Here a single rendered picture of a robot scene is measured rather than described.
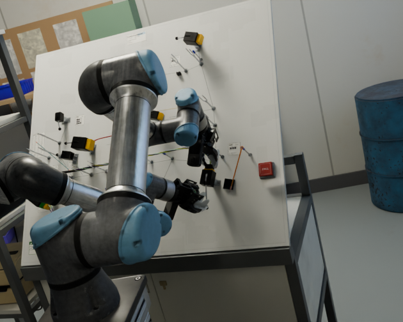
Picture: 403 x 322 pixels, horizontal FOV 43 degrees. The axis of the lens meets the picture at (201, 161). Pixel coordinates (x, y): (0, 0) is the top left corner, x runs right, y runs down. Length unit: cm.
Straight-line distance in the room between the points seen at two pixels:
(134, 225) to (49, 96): 158
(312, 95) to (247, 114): 228
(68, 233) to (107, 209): 9
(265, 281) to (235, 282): 12
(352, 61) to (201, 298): 265
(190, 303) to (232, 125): 73
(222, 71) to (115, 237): 122
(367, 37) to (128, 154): 329
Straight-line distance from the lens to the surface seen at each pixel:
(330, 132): 431
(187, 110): 162
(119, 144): 112
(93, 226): 103
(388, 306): 296
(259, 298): 200
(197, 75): 212
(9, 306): 257
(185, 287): 206
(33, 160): 143
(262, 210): 186
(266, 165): 185
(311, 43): 416
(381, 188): 388
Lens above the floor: 172
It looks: 16 degrees down
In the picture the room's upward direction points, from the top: 15 degrees counter-clockwise
